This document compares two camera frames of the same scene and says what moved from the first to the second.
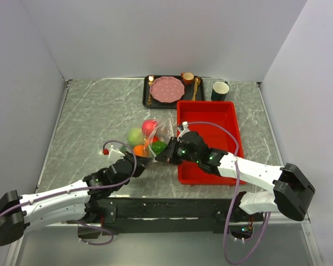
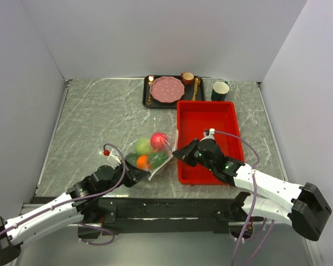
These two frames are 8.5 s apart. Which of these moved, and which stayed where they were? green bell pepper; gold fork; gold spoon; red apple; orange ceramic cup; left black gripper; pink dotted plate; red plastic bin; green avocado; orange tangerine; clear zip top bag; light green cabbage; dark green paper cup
Moved: orange tangerine; green bell pepper; red apple; green avocado; light green cabbage; clear zip top bag
Stayed: pink dotted plate; dark green paper cup; left black gripper; red plastic bin; gold spoon; gold fork; orange ceramic cup
